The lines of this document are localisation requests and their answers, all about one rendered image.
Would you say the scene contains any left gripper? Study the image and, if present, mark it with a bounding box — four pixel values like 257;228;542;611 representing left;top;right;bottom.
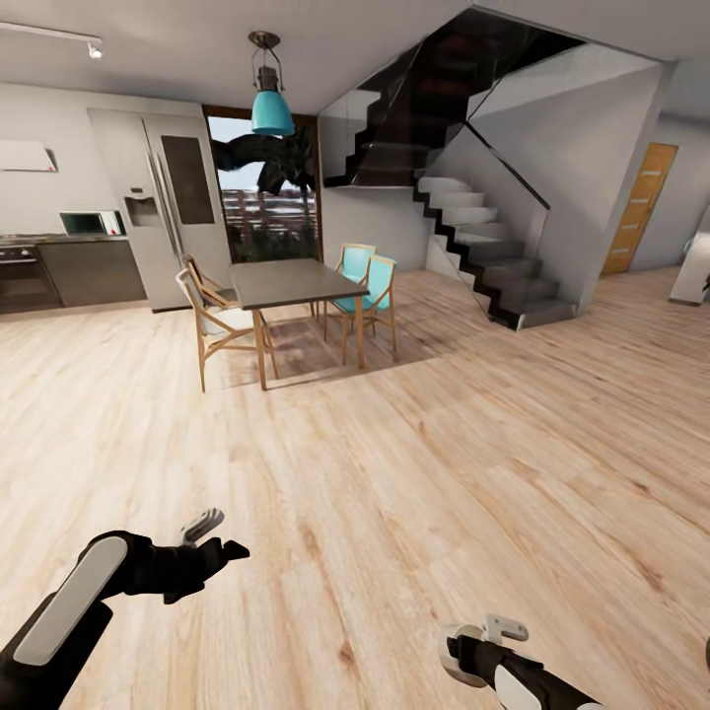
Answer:
159;537;249;604

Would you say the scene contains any pillar candle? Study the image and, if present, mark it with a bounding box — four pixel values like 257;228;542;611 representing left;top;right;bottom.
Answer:
437;623;490;687

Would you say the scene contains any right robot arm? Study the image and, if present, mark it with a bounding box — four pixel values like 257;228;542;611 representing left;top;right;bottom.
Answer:
447;612;610;710

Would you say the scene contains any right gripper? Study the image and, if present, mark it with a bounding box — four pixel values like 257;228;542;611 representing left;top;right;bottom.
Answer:
447;635;503;683

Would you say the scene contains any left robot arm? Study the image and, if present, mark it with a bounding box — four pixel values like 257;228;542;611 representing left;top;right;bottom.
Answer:
0;507;249;710

